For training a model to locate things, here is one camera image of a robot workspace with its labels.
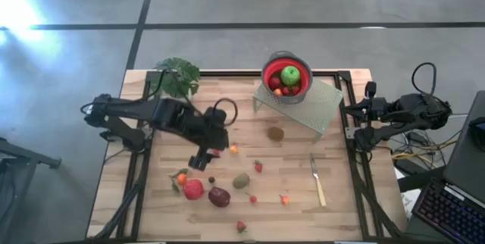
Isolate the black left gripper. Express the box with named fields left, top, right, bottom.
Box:
left=188, top=107, right=231, bottom=172

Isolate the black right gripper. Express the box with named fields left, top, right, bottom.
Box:
left=342, top=80, right=389, bottom=139

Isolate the orange tangerine with leaves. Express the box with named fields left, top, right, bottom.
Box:
left=169, top=167, right=190, bottom=195

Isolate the brown kiwi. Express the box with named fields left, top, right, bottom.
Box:
left=266, top=126, right=286, bottom=142

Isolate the large red apple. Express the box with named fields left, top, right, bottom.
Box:
left=183, top=178, right=205, bottom=202

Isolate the dark purple plum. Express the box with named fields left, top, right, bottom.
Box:
left=207, top=186, right=232, bottom=208

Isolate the green apple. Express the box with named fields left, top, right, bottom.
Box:
left=280, top=65, right=302, bottom=88

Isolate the red collapsible colander grey rim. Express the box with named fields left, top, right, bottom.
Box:
left=261, top=50, right=314, bottom=105

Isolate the black power adapter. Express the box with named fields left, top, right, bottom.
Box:
left=408, top=131, right=428, bottom=145

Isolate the potted green plant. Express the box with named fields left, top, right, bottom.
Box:
left=149, top=57, right=202, bottom=101

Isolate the white paper sheet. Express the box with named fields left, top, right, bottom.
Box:
left=400, top=192, right=419, bottom=219

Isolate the dark computer desk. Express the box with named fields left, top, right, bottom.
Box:
left=397, top=90, right=485, bottom=204

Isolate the black backlit keyboard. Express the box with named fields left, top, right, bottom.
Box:
left=411, top=181, right=485, bottom=244

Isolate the grey side table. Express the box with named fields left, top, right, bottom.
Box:
left=0, top=136, right=63, bottom=244

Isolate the black aluminium table frame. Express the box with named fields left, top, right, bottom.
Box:
left=86, top=69, right=408, bottom=243

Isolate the yellow cable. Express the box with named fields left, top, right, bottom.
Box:
left=391, top=139, right=459, bottom=161

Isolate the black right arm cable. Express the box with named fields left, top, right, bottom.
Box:
left=411, top=61, right=438, bottom=99

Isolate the knife with cream handle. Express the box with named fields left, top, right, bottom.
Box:
left=309, top=152, right=327, bottom=208

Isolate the white cable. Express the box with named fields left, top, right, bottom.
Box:
left=435, top=113, right=470, bottom=124

